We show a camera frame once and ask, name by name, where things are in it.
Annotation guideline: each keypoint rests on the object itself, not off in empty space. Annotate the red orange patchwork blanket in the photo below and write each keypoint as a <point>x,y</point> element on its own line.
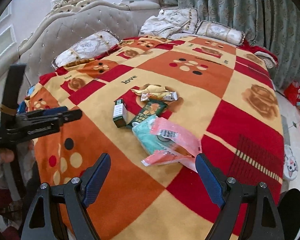
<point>225,98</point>

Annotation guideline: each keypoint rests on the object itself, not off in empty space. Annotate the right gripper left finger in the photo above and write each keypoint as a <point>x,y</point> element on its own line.
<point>44,219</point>

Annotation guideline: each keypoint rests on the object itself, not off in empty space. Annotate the white bolster pillow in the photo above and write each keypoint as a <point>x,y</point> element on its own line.
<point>220,32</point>

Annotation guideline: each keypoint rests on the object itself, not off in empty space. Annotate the white embroidered pillow left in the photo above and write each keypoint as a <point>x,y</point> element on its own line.
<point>87,48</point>

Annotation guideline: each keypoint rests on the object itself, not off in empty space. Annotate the red gift bag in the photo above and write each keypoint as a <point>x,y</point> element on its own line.
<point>292,93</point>

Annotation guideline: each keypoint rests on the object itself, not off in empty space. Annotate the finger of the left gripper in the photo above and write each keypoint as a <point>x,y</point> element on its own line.
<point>43,112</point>
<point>62,117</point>

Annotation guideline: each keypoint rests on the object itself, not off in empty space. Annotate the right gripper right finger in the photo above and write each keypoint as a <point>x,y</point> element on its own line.
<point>262,219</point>

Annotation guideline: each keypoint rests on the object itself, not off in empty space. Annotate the black trash bin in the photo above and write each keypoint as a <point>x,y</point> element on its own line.
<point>289,211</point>

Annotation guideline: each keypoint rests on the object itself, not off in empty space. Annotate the grey tufted headboard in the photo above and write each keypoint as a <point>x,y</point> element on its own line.
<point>68,24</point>

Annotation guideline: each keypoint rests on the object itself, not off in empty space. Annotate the dark green snack packet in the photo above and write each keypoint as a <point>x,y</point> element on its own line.
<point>152,107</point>

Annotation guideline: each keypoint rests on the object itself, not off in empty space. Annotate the white square pillow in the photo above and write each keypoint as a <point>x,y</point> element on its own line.
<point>186,18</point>

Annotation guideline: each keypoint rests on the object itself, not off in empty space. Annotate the green patterned curtain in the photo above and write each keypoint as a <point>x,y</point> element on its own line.
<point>272,24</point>

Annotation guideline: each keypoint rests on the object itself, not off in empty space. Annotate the green white small box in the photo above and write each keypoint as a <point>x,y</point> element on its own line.
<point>120,113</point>

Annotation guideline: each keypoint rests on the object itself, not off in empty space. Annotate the pink plastic bag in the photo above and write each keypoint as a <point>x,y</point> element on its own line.
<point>188,145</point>

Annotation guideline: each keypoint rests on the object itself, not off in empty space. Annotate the orange white snack bar wrapper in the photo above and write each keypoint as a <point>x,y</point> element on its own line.
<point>161,96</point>

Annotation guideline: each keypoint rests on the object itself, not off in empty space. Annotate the teal tissue pack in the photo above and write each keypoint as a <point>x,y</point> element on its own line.
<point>151,142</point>

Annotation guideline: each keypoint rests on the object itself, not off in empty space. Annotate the white folded quilt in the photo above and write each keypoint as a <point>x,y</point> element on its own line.
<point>159,28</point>

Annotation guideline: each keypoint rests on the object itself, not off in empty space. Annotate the yellow snack wrapper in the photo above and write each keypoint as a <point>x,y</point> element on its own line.
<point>150,89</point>

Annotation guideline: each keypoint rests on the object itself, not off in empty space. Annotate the cat face stool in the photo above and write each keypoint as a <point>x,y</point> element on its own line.
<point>290,168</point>

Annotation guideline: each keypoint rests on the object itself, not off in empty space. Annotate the left hand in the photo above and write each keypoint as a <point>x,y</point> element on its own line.
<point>25,149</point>

